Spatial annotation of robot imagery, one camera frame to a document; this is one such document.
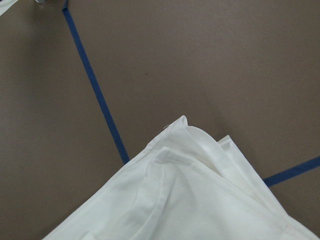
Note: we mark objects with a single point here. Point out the white perforated mounting plate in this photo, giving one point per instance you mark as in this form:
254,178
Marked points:
5,5

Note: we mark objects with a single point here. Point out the white printed t-shirt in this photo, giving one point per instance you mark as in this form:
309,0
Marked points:
183,186

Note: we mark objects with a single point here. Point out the blue tape line centre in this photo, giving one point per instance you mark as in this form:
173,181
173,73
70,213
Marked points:
95,85

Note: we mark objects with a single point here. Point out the blue tape line crosswise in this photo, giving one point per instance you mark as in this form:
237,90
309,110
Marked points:
292,172

